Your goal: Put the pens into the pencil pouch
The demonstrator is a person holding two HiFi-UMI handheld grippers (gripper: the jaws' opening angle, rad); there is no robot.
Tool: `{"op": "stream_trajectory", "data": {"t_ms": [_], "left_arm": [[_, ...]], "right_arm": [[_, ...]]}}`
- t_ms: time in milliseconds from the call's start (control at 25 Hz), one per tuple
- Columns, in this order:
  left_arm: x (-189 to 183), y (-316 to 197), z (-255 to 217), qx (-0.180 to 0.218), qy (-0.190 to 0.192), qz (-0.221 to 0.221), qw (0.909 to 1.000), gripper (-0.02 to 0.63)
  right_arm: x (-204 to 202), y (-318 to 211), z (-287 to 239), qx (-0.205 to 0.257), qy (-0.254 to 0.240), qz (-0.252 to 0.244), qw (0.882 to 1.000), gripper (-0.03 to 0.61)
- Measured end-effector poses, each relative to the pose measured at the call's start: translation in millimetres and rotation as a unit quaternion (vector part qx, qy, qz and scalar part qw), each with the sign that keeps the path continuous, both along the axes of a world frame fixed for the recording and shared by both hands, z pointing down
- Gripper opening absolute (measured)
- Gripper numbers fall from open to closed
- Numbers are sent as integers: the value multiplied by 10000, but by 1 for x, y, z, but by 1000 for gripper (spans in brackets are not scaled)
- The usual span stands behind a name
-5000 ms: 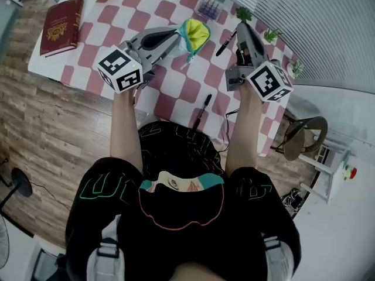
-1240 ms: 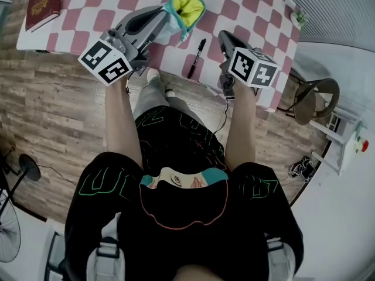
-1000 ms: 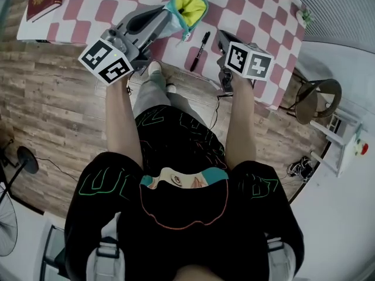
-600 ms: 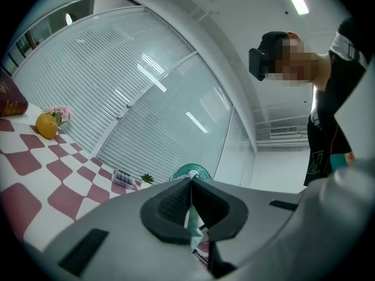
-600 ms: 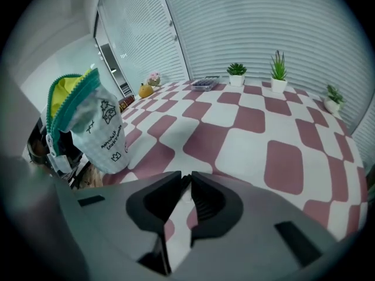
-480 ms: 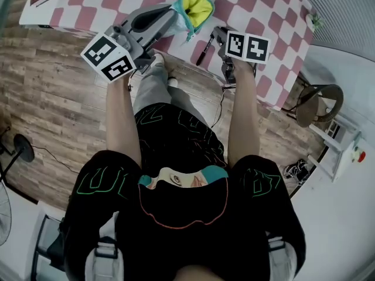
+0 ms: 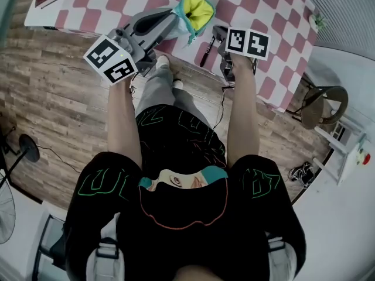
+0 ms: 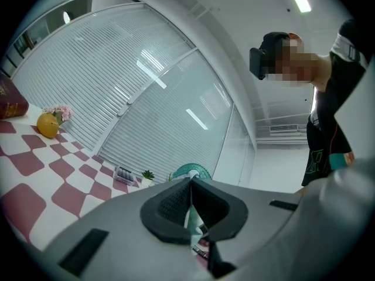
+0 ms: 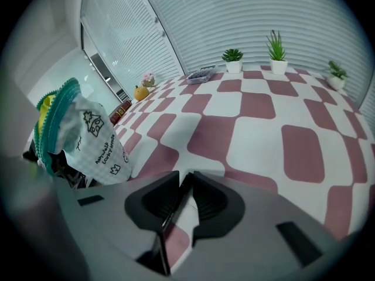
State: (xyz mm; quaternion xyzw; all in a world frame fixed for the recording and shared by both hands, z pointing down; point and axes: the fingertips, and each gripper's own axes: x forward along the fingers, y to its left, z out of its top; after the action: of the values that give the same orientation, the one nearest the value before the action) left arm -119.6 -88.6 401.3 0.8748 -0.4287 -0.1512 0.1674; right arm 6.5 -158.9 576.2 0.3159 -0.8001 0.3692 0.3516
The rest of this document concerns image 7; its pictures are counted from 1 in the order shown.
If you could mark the person's right forearm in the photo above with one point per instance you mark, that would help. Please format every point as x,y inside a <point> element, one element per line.
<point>243,113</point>

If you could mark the black standing fan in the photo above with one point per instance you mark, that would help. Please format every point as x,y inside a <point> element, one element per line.
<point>29,149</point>

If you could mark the white shoe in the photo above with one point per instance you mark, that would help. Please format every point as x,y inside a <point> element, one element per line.
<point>163,61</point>
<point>177,83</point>

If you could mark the person's left forearm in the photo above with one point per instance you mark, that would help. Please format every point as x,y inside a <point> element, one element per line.
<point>123,121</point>

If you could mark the black marker pen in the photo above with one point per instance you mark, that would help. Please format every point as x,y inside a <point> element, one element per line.
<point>207,53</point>

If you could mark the round brown wooden chair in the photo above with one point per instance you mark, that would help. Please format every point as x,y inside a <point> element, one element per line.
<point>315,113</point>

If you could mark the grey trousers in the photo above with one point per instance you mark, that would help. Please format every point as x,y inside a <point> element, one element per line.
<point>159,89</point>

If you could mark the white box with red button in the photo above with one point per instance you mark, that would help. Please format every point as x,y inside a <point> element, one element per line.
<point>359,159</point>

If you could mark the pink white checkered tablecloth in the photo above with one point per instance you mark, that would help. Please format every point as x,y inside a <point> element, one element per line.
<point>249,7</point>

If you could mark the person's head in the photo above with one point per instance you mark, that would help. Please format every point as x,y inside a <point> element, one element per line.
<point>203,275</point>

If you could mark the black printed t-shirt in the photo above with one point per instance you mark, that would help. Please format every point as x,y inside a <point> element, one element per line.
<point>187,215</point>

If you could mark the teal pencil pouch yellow lining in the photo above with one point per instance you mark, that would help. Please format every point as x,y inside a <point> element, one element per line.
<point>199,10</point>

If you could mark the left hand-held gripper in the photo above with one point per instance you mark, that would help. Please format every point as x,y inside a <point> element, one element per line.
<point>108,57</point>

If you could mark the grey seat black frame chair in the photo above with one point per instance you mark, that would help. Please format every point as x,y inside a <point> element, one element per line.
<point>48,244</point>

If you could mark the white metal rack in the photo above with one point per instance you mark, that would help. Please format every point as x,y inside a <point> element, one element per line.
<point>331,145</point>

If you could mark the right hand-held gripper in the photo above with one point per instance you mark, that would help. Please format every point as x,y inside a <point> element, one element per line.
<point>249,44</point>

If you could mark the pale green plant white pot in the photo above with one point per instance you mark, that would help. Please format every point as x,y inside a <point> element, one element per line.
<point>318,20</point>

